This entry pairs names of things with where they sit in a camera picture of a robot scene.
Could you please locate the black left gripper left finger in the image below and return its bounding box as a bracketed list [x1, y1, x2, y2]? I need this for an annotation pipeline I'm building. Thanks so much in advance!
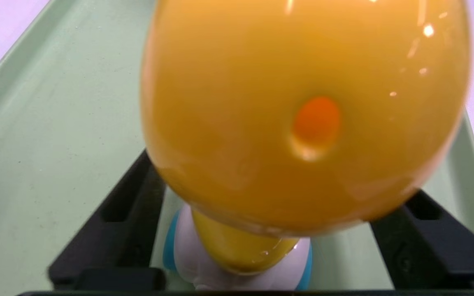
[48, 149, 167, 291]

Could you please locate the green plastic tray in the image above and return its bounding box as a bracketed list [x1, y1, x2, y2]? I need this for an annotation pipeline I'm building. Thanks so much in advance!
[0, 0, 474, 291]

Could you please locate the yellow duck scooter toy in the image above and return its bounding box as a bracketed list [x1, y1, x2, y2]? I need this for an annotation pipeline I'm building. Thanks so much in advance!
[140, 0, 473, 291]

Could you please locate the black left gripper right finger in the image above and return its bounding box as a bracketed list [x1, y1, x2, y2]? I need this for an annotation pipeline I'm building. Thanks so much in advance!
[369, 189, 474, 289]

